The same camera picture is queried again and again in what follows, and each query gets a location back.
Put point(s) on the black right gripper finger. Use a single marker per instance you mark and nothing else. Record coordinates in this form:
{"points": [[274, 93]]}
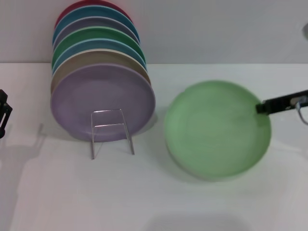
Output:
{"points": [[274, 106]]}

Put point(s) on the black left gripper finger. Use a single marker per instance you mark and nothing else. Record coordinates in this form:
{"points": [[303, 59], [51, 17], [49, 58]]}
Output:
{"points": [[3, 115]]}

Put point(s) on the light green plate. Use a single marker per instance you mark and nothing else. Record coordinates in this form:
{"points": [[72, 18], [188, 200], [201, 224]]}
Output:
{"points": [[216, 134]]}

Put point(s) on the lavender purple plate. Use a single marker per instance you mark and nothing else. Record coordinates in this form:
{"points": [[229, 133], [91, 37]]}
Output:
{"points": [[96, 86]]}

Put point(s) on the beige plate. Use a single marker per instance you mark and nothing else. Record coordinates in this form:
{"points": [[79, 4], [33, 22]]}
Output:
{"points": [[96, 57]]}

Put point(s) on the light blue plate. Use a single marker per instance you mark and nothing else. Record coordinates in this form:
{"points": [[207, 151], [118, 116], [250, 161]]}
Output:
{"points": [[96, 44]]}

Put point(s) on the dark green plate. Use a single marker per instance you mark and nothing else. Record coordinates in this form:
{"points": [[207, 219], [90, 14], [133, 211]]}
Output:
{"points": [[96, 33]]}

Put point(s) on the red plate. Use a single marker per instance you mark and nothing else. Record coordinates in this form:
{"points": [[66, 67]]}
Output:
{"points": [[69, 9]]}

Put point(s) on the grey lavender plate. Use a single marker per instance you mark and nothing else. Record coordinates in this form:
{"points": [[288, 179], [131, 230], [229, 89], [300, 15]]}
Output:
{"points": [[96, 22]]}

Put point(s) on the teal blue plate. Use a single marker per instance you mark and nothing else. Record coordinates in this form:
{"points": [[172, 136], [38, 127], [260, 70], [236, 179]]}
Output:
{"points": [[96, 13]]}

